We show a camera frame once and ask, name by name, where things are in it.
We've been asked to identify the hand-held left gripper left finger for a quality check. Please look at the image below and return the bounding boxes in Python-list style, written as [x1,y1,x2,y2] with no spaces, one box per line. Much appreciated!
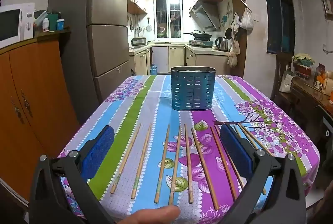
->
[29,125,115,224]

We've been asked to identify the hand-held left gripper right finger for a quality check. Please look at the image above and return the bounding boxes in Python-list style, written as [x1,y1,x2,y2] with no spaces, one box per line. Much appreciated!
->
[220,124,307,224]

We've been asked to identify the set of wooden chopsticks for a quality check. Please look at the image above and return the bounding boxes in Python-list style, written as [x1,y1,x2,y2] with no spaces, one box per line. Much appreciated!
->
[110,122,273,210]

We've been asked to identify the blue perforated utensil holder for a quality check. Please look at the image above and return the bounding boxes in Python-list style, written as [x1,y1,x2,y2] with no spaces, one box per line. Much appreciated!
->
[170,66,217,111]

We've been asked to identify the person's left hand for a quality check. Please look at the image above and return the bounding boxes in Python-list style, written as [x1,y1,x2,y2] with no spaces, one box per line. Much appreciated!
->
[129,205,181,224]

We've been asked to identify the orange wooden cabinet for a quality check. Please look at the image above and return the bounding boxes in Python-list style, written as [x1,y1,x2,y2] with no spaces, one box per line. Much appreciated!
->
[0,29,78,204]

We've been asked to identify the dark wooden side table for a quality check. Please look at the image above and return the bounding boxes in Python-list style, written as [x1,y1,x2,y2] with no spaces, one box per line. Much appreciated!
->
[290,76,333,136]

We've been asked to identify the dark wooden chair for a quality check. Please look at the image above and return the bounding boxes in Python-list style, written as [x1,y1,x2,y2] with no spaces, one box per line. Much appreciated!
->
[271,54,294,105]

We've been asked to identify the hanging cloth bags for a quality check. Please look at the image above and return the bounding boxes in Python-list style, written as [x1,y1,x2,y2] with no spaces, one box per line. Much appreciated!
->
[227,41,238,67]

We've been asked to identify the electric kettle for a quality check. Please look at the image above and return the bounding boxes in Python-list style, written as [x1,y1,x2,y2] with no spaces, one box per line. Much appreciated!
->
[215,36,229,51]

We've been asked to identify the pile of cloth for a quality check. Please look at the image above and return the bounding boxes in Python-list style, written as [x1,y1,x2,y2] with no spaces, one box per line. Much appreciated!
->
[293,53,315,79]

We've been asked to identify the gas stove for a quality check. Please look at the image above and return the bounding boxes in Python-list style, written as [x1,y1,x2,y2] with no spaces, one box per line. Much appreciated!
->
[189,40,214,48]

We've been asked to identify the grey refrigerator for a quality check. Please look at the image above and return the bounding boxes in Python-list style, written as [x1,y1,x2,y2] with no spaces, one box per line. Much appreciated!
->
[48,0,130,123]

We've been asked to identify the black wok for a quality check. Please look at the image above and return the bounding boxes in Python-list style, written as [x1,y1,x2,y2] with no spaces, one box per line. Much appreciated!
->
[183,30,212,40]

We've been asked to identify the hanging white plastic bag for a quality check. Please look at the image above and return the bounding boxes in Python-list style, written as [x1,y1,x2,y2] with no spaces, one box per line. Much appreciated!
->
[240,7,254,30]

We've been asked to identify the green container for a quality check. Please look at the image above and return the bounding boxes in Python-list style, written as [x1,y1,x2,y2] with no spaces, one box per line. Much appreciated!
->
[49,13,59,31]

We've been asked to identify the steel range hood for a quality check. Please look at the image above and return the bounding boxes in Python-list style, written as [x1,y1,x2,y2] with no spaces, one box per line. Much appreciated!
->
[189,2,220,31]

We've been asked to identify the dark window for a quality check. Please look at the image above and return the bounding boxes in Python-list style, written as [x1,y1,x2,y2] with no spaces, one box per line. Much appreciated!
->
[261,0,296,54]

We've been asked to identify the clear plastic box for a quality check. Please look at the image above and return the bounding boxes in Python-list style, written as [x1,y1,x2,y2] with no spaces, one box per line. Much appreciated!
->
[34,11,48,25]

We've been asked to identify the kitchen window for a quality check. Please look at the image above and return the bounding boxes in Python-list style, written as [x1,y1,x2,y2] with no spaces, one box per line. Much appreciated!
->
[153,0,183,38]

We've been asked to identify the white microwave oven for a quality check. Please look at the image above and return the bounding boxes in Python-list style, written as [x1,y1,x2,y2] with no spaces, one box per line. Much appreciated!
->
[0,2,35,42]

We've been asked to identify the framed wall picture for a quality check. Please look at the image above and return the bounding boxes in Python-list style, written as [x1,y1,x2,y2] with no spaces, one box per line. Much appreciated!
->
[319,0,333,16]

